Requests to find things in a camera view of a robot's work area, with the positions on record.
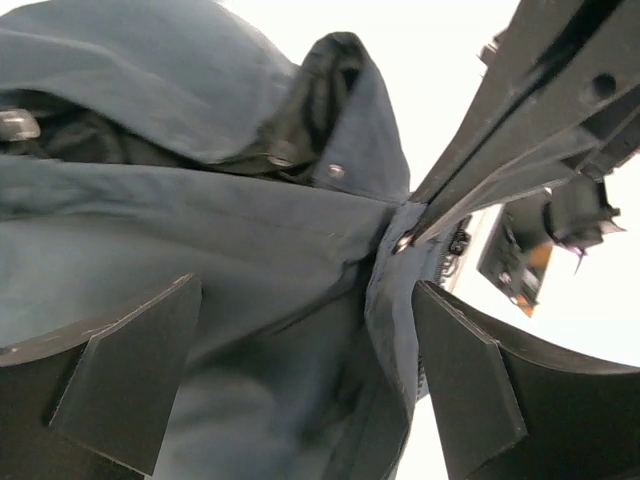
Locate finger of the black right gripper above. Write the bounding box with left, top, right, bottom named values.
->
left=412, top=64, right=639, bottom=246
left=408, top=0, right=640, bottom=206

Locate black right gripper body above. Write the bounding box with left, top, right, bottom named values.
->
left=478, top=175, right=623, bottom=318

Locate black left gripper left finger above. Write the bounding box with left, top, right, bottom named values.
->
left=1, top=275, right=202, bottom=479

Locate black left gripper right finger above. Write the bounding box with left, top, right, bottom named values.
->
left=412, top=282, right=639, bottom=479

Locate dark navy jacket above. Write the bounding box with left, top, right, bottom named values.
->
left=1, top=1, right=440, bottom=479

